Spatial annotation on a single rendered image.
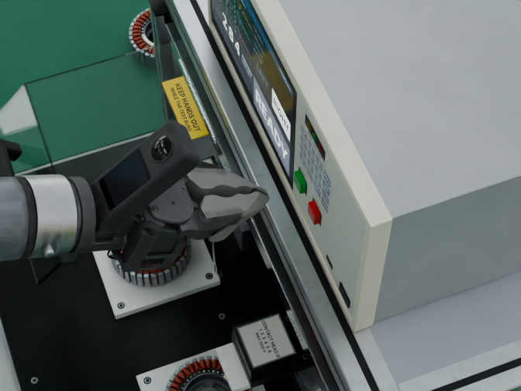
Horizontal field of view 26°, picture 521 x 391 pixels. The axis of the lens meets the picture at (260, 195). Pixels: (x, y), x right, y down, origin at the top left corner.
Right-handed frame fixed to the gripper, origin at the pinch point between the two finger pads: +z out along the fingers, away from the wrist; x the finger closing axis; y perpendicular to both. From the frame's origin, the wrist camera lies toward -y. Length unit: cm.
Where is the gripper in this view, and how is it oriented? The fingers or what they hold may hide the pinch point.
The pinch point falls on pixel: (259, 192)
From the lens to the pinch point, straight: 113.4
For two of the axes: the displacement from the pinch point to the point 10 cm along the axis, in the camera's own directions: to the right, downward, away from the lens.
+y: -4.0, 6.2, 6.8
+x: 3.6, 7.9, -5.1
